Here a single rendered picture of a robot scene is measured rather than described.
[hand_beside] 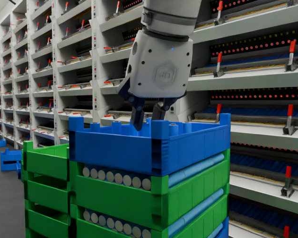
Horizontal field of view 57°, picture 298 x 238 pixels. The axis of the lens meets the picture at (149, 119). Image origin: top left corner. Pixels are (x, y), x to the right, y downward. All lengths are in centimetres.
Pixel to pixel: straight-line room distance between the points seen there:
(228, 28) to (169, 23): 68
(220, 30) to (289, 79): 32
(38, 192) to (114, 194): 36
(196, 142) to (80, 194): 23
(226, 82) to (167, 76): 61
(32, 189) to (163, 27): 57
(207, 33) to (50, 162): 74
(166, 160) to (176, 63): 16
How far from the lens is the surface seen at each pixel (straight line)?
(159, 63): 43
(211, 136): 55
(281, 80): 95
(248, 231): 114
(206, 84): 110
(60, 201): 72
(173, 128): 47
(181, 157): 45
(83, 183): 51
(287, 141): 94
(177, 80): 46
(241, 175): 109
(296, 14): 97
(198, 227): 55
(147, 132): 51
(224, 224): 70
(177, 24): 41
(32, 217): 84
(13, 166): 266
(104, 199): 48
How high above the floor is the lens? 59
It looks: 4 degrees down
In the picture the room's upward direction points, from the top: straight up
